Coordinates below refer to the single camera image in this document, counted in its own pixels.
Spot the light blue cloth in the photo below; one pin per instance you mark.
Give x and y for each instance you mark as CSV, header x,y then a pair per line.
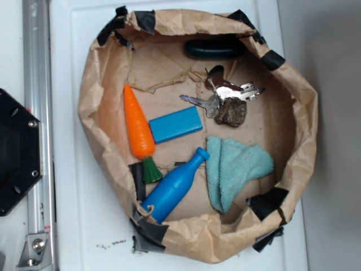
x,y
230,167

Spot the blue rectangular block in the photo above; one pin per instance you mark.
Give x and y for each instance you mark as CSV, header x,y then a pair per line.
x,y
176,124

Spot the brown paper bag bin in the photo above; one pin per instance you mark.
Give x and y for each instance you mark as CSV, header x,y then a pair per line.
x,y
146,50

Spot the orange plastic toy carrot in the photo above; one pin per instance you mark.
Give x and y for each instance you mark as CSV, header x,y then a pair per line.
x,y
140,136

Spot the brown rock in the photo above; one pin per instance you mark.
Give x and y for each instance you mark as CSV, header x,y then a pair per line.
x,y
233,112

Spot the blue plastic bottle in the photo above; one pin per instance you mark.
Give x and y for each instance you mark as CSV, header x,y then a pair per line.
x,y
173,187

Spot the silver key bunch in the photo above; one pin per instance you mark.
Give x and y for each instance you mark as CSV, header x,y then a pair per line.
x,y
222,90

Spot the dark teal oval case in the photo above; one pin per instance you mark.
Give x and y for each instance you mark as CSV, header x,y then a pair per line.
x,y
213,49

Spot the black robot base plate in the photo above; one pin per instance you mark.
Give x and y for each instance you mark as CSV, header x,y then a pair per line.
x,y
20,152

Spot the aluminium rail with bracket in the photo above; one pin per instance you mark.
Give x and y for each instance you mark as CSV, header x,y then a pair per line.
x,y
41,248

